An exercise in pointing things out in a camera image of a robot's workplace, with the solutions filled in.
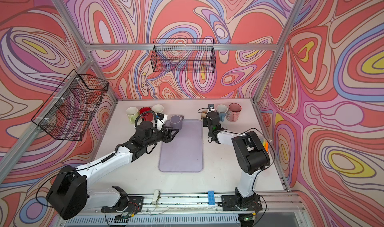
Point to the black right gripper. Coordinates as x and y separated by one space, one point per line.
205 122

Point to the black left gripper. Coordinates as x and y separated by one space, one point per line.
168 134

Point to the lavender mug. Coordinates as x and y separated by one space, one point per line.
176 121

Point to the blue floral mug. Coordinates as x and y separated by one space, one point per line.
222 110

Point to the pink cartoon mug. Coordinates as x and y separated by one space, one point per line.
234 110

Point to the white mug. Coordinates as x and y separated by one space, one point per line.
158 109

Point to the red mug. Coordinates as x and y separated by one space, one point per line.
145 114

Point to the light green mug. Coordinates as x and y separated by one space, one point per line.
132 113

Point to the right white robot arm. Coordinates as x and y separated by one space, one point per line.
252 158

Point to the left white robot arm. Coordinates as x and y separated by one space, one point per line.
72 191

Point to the box of coloured markers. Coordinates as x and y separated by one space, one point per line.
266 145

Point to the blue toy brick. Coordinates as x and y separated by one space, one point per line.
211 198

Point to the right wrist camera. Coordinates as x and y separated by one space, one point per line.
209 108

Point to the white clip on rail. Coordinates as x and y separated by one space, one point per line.
156 197

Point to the back black wire basket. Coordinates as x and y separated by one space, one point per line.
183 55

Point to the black wire basket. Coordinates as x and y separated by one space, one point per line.
74 109
183 55

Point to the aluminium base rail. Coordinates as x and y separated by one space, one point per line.
194 210

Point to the left black wire basket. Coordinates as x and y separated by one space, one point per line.
74 109

